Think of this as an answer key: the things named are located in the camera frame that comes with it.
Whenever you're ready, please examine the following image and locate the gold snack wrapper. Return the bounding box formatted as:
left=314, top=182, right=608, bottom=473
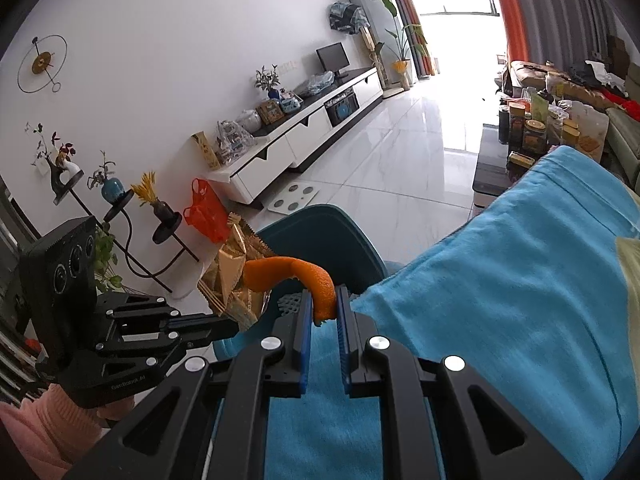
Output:
left=198, top=212, right=274, bottom=332

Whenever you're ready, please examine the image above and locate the orange peel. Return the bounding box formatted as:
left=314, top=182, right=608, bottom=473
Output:
left=243, top=257, right=337, bottom=326

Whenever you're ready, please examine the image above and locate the white foam fruit net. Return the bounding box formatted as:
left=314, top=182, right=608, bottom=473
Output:
left=277, top=292, right=303, bottom=315

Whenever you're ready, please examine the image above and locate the teal plastic trash bin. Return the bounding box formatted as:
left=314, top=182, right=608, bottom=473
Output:
left=213, top=204, right=397, bottom=361

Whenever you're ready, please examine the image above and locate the pink sleeve left forearm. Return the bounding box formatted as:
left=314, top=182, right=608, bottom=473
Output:
left=1, top=385, right=103, bottom=479

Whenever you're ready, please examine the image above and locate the left hand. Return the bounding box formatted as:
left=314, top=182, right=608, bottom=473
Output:
left=96, top=396, right=136, bottom=422

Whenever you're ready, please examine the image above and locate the orange plastic bag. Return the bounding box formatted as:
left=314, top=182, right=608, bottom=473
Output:
left=182, top=178, right=230, bottom=244

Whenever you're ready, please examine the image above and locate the black metal plant stand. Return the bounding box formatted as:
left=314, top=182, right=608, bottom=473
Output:
left=42, top=145, right=201, bottom=294

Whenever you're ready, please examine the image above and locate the blue floral tablecloth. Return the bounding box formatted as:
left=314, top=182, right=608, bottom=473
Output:
left=266, top=148, right=639, bottom=479

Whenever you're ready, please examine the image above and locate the white bathroom scale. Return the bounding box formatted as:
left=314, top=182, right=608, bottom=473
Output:
left=268, top=181, right=320, bottom=216

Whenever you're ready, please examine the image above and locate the white black tv cabinet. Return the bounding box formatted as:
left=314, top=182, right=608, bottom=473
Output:
left=204, top=68, right=383, bottom=205

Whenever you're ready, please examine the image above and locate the small black monitor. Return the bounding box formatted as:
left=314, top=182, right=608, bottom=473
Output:
left=316, top=42, right=349, bottom=78

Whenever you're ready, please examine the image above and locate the cluttered coffee table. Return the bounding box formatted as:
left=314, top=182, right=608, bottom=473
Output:
left=472, top=61, right=615, bottom=214

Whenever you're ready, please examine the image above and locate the dark green sectional sofa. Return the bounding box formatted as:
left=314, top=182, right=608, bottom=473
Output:
left=604, top=58, right=640, bottom=191

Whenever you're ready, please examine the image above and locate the left window curtain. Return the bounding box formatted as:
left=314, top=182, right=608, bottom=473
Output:
left=395, top=0, right=435, bottom=79

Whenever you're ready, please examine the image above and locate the tall green potted plant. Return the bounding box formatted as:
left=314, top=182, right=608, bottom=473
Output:
left=375, top=0, right=427, bottom=90

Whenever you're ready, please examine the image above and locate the white standing air conditioner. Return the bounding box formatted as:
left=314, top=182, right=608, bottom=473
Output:
left=349, top=0, right=416, bottom=84

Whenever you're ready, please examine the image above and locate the grey orange curtain right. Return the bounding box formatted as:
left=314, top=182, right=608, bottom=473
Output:
left=498, top=0, right=615, bottom=70

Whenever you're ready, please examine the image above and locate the round wire wall clock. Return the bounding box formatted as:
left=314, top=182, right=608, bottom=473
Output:
left=16, top=34, right=68, bottom=94

